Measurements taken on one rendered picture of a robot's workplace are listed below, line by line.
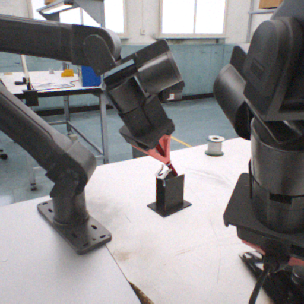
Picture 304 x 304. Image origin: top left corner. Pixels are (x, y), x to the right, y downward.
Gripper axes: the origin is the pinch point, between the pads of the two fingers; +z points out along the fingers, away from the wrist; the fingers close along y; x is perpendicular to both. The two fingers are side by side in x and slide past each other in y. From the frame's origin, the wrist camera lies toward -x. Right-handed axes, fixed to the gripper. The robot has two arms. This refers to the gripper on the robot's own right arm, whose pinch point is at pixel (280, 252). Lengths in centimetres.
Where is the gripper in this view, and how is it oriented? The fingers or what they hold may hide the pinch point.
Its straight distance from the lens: 39.4
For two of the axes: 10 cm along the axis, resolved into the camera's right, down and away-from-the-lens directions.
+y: -8.4, -1.8, 5.0
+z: 2.5, 7.0, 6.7
